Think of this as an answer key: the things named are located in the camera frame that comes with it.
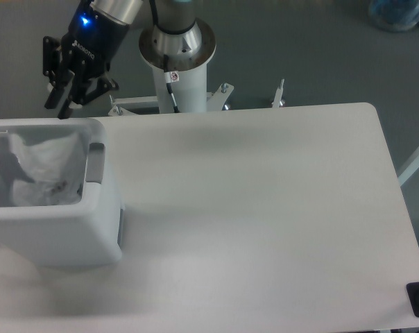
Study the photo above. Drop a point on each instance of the white frame leg right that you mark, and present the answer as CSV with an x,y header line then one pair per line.
x,y
408,169

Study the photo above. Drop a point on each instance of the clear plastic bag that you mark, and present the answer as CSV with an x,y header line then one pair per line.
x,y
46,173

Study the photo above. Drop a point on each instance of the white plastic trash can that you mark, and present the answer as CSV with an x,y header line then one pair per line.
x,y
83,234

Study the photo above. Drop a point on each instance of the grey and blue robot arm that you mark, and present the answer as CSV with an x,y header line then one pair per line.
x,y
172,17

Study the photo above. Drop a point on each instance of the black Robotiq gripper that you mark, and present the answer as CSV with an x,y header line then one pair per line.
x,y
92,40

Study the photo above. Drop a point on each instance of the blue plastic bag on floor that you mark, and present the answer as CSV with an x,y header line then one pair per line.
x,y
394,16

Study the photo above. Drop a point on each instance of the white pedestal base frame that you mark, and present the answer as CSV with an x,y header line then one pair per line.
x,y
171,100

